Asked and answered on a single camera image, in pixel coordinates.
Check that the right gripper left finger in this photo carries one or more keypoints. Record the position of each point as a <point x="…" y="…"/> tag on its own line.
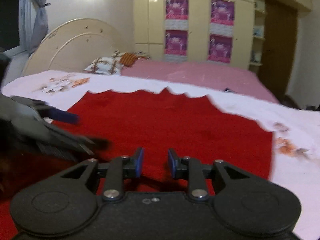
<point x="118" y="170"/>

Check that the purple poster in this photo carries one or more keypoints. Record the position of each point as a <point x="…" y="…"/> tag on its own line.
<point x="176" y="42"/>
<point x="220" y="48"/>
<point x="177" y="9"/>
<point x="222" y="12"/>

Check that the brown wooden door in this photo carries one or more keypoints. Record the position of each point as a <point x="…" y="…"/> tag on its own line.
<point x="281" y="23"/>

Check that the white floral bed sheet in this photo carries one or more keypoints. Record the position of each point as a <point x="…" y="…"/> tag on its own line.
<point x="295" y="164"/>

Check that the lower right purple poster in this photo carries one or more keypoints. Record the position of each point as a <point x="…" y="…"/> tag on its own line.
<point x="220" y="48"/>

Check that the orange patterned pillow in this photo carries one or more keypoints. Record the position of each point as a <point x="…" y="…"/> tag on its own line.
<point x="129" y="59"/>

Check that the grey curtain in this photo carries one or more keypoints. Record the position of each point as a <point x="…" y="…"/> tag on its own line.
<point x="33" y="23"/>

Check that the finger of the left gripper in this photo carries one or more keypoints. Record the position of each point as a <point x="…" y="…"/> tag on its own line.
<point x="94" y="143"/>
<point x="56" y="114"/>

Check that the white patterned pillow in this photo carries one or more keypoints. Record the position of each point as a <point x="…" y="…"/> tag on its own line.
<point x="105" y="66"/>

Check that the cream round headboard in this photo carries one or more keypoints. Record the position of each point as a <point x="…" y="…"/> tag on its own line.
<point x="72" y="46"/>

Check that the cream wardrobe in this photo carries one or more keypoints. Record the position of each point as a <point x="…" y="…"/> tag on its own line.
<point x="150" y="26"/>

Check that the upper left purple poster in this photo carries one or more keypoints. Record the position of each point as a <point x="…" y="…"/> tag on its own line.
<point x="177" y="9"/>

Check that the cream corner shelf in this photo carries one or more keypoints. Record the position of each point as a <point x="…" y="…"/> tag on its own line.
<point x="258" y="36"/>

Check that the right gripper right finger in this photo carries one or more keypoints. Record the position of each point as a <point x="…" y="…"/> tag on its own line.
<point x="194" y="172"/>

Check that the red knitted cloth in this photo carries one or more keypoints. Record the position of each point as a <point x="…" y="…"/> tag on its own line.
<point x="66" y="201"/>

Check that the upper right purple poster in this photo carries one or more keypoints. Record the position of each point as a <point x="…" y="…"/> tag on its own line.
<point x="222" y="12"/>

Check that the pink bed cover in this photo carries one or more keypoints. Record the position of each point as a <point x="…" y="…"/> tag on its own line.
<point x="204" y="74"/>

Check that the lower left purple poster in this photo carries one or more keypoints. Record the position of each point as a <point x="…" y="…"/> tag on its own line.
<point x="176" y="42"/>

